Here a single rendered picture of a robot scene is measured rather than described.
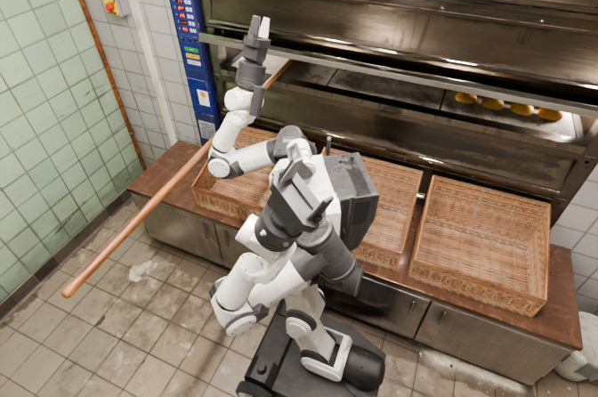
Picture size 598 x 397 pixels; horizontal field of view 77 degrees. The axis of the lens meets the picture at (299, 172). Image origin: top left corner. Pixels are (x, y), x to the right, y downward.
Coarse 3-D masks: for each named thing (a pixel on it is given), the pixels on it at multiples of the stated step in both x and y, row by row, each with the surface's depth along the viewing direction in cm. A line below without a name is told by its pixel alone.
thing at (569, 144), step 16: (288, 80) 200; (320, 96) 194; (336, 96) 191; (352, 96) 188; (368, 96) 188; (400, 112) 182; (416, 112) 178; (432, 112) 177; (448, 112) 177; (464, 128) 174; (480, 128) 171; (496, 128) 168; (512, 128) 168; (528, 128) 168; (544, 144) 164; (560, 144) 161; (576, 144) 159
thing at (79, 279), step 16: (288, 64) 209; (272, 80) 195; (208, 144) 155; (192, 160) 148; (176, 176) 141; (160, 192) 135; (144, 208) 129; (128, 224) 124; (112, 240) 119; (96, 256) 115; (80, 272) 111; (64, 288) 107
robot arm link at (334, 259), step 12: (336, 240) 94; (300, 252) 94; (312, 252) 93; (324, 252) 93; (336, 252) 94; (348, 252) 98; (300, 264) 93; (312, 264) 93; (324, 264) 94; (336, 264) 95; (348, 264) 96; (300, 276) 93; (312, 276) 95; (336, 276) 96
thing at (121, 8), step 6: (108, 0) 201; (114, 0) 199; (120, 0) 202; (114, 6) 202; (120, 6) 203; (126, 6) 206; (108, 12) 207; (114, 12) 205; (120, 12) 204; (126, 12) 208
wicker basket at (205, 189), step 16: (256, 128) 224; (240, 144) 232; (208, 176) 218; (240, 176) 231; (256, 176) 231; (208, 192) 201; (224, 192) 220; (240, 192) 221; (256, 192) 221; (208, 208) 212; (224, 208) 206; (240, 208) 200; (256, 208) 194
